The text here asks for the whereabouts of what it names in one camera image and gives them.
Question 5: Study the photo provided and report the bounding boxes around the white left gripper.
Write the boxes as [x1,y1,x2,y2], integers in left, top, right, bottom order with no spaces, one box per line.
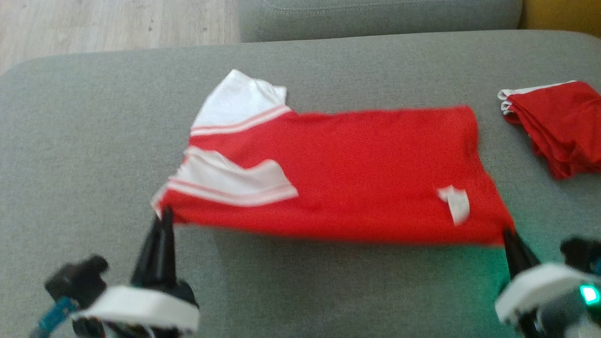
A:
[71,207,201,338]

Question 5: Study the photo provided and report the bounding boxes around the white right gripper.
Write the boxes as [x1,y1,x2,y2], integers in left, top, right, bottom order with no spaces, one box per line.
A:
[495,229,601,338]

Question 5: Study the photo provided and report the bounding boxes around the red shorts with white trim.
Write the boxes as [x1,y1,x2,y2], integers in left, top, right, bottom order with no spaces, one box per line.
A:
[497,80,601,181]

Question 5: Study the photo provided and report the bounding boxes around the red and white jersey shirt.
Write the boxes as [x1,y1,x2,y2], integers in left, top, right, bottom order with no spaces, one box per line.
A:
[150,69,516,247]

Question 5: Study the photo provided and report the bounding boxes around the grey fabric sofa seat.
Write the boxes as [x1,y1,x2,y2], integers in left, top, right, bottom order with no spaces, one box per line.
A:
[0,30,601,338]

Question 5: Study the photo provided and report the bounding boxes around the mustard yellow furniture panel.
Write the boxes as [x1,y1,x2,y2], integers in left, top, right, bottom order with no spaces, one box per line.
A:
[519,0,601,38]

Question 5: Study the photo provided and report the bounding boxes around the grey fabric sofa cushion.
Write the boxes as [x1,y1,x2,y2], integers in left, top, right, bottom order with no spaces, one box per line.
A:
[239,0,523,44]

